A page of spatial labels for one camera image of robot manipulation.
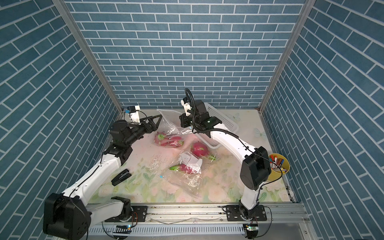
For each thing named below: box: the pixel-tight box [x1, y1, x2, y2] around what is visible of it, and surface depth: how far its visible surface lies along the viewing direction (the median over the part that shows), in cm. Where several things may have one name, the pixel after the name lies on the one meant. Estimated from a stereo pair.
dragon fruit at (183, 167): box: [168, 163, 199, 175], surface depth 84 cm
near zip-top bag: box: [161, 151, 218, 196], surface depth 84 cm
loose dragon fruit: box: [190, 141, 217, 161], surface depth 91 cm
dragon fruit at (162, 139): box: [154, 133, 185, 147], surface depth 91 cm
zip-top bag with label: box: [154, 109, 195, 148], surface depth 82 cm
